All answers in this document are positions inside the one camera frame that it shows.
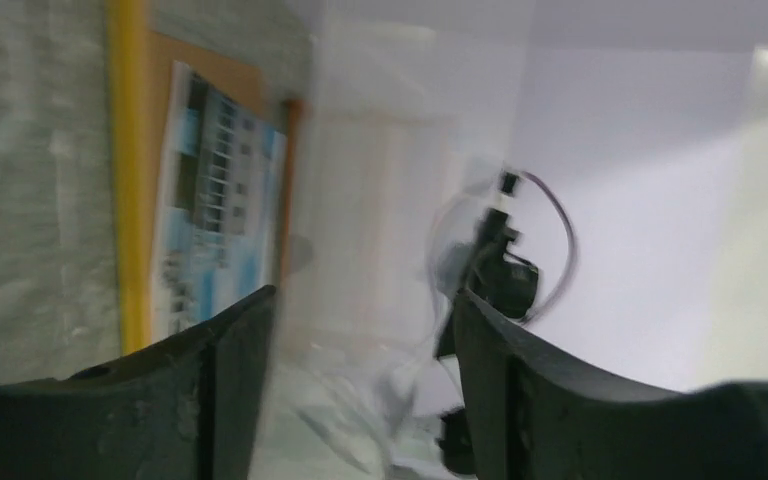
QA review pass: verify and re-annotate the brown frame backing board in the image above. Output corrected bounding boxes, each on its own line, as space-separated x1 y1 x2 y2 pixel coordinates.
145 29 302 286

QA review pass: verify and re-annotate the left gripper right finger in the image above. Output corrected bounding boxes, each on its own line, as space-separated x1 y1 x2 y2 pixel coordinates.
453 291 768 479

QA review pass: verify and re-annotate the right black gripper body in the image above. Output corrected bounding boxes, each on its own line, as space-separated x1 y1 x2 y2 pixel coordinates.
433 207 540 359

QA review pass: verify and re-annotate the building and sky photo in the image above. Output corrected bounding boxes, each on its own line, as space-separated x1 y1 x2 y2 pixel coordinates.
151 61 287 342

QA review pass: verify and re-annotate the yellow wooden picture frame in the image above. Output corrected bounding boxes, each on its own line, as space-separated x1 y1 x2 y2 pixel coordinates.
106 0 151 355

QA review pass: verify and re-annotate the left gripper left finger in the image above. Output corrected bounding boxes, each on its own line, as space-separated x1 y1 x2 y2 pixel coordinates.
0 286 276 480

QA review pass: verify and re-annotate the clear transparent frame sheet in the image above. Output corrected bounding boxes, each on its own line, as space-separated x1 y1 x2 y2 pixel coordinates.
263 1 534 479

